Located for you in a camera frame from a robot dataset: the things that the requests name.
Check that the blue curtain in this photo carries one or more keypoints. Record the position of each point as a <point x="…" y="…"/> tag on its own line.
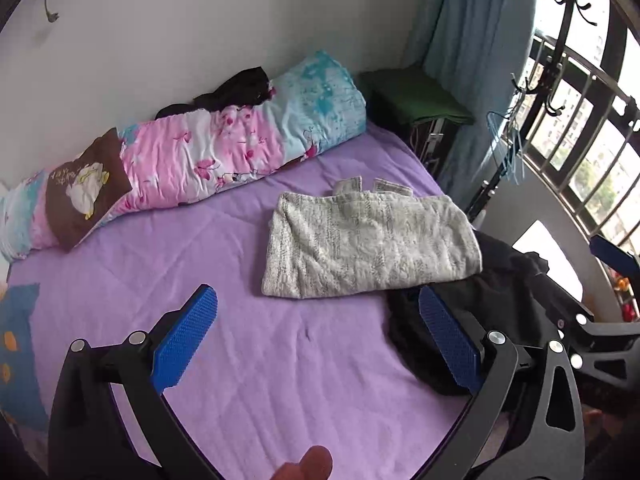
<point x="475" y="35"/>

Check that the black jacket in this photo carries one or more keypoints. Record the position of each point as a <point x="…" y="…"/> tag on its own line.
<point x="510" y="280"/>

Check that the blue orange print pillow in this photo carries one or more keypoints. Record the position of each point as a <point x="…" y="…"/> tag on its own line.
<point x="20" y="320"/>

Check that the rolled floral quilt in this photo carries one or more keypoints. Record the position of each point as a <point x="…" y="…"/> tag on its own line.
<point x="240" y="130"/>

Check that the red and orange toy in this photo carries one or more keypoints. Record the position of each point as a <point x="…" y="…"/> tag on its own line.
<point x="631" y="310"/>

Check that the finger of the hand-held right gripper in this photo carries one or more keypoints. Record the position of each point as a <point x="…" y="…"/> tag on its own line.
<point x="617" y="260"/>
<point x="562" y="305"/>

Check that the white board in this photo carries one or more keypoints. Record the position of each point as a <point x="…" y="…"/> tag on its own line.
<point x="545" y="245"/>

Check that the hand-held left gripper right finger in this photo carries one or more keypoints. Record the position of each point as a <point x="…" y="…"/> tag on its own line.
<point x="450" y="340"/>

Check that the black garment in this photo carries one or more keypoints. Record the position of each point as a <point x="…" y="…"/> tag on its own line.
<point x="235" y="90"/>

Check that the metal window railing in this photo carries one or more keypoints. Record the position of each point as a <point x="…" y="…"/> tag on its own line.
<point x="590" y="67"/>

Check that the green cloth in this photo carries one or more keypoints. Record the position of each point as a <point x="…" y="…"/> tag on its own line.
<point x="410" y="95"/>

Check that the blue clothes hangers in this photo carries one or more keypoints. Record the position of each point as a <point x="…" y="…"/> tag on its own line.
<point x="510" y="160"/>

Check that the brown duck print pillow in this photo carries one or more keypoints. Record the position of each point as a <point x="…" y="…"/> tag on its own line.
<point x="85" y="185"/>

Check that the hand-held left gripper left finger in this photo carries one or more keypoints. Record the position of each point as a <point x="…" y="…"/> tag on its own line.
<point x="185" y="337"/>

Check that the black window frame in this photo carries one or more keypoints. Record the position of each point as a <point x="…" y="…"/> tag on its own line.
<point x="612" y="35"/>

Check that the grey knit jacket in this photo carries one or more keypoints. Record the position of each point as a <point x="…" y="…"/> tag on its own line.
<point x="370" y="245"/>

